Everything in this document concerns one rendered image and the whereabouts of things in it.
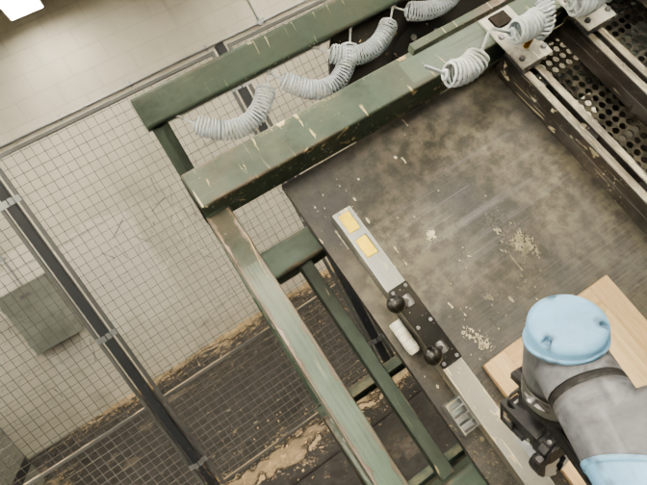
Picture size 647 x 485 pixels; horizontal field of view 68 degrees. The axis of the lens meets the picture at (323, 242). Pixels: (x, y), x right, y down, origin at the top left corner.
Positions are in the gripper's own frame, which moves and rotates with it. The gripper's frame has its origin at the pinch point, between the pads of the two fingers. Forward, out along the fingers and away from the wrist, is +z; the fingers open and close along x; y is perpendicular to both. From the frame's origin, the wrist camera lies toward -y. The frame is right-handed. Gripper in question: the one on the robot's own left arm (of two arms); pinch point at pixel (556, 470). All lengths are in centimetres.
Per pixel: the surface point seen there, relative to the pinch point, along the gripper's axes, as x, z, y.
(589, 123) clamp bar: -69, 0, 52
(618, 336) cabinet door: -41, 27, 17
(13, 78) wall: 104, 58, 542
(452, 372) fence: -4.1, 17.3, 28.3
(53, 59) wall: 63, 57, 544
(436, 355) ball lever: -0.1, 4.3, 27.0
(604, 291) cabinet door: -45, 22, 25
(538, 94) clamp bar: -65, -5, 65
